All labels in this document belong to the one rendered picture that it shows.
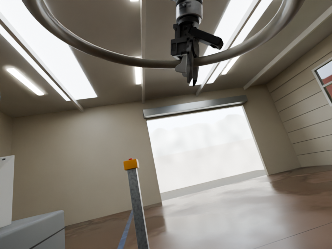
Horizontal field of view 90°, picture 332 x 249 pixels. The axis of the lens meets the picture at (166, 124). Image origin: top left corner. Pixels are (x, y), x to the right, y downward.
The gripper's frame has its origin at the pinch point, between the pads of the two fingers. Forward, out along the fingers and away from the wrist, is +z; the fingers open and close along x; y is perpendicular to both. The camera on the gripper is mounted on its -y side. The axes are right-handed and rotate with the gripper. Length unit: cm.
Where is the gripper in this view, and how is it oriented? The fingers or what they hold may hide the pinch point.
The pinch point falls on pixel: (193, 81)
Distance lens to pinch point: 59.8
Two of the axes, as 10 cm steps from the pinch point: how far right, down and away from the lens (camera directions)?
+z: -0.1, 10.0, 0.4
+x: -4.4, 0.3, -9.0
